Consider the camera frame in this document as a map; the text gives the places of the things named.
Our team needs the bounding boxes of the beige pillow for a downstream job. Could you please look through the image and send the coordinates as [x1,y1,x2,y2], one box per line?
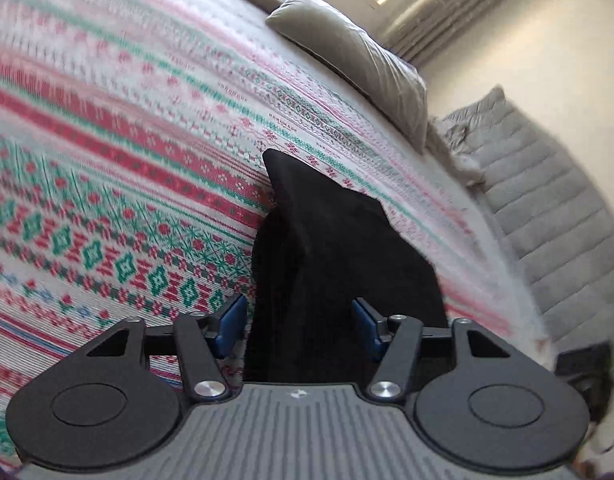
[265,0,429,153]

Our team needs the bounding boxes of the grey quilted blanket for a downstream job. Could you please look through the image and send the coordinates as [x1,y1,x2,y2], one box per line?
[428,85,614,378]

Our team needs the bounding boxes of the beige curtain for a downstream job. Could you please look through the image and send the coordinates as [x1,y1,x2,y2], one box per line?
[379,0,495,63]

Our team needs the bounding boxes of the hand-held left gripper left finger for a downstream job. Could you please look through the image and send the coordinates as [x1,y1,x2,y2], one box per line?
[87,294,248,402]

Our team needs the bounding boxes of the red green patterned blanket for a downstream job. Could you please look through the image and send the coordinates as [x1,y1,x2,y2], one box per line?
[0,0,550,466]

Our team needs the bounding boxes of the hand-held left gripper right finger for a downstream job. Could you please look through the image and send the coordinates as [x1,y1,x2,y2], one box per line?
[351,298,510,403]

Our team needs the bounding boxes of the black pants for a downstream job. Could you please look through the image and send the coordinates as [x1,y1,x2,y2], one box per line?
[243,148,448,385]

